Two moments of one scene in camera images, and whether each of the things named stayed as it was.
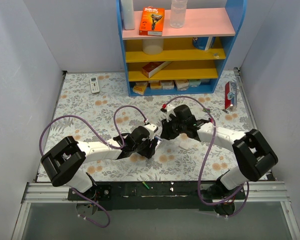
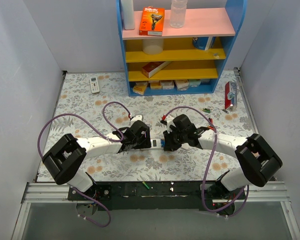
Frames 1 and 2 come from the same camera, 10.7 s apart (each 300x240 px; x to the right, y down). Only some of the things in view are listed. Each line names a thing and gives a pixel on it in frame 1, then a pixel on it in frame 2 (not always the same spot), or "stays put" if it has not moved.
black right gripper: (166, 130) -> (169, 141)
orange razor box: (152, 21) stays put
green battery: (146, 185) stays put
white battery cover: (184, 144) stays put
